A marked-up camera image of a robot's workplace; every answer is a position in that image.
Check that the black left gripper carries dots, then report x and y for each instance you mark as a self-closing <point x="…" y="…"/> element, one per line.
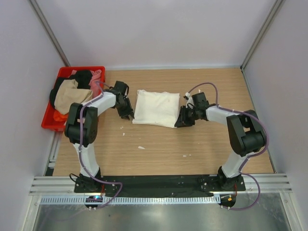
<point x="129" y="111"/>

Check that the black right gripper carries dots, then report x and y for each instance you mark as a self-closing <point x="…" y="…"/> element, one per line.
<point x="183" y="120"/>

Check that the white t-shirt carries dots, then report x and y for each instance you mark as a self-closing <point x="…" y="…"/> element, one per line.
<point x="156" y="108"/>

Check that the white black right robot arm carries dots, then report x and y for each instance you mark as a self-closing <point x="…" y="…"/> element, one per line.
<point x="246" y="134"/>

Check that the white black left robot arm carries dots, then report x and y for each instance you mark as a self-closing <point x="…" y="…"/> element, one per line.
<point x="82" y="127"/>

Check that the pink t-shirt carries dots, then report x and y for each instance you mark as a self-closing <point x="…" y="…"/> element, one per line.
<point x="95" y="80"/>

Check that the black t-shirt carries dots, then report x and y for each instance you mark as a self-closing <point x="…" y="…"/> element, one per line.
<point x="55" y="89"/>

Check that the beige t-shirt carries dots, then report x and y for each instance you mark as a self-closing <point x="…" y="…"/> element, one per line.
<point x="68" y="93"/>

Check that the orange t-shirt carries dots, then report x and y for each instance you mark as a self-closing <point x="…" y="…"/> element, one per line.
<point x="58" y="117"/>

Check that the red plastic bin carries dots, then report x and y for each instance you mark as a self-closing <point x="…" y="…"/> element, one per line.
<point x="48" y="121"/>

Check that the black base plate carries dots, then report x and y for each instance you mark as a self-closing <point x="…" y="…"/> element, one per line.
<point x="180" y="186"/>

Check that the aluminium rail frame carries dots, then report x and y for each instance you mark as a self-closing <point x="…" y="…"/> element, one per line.
<point x="258" y="184"/>

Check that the grey metal corner post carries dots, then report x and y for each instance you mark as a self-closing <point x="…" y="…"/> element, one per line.
<point x="47" y="28"/>

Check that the grey right corner post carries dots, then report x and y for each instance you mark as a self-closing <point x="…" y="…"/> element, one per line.
<point x="262" y="32"/>

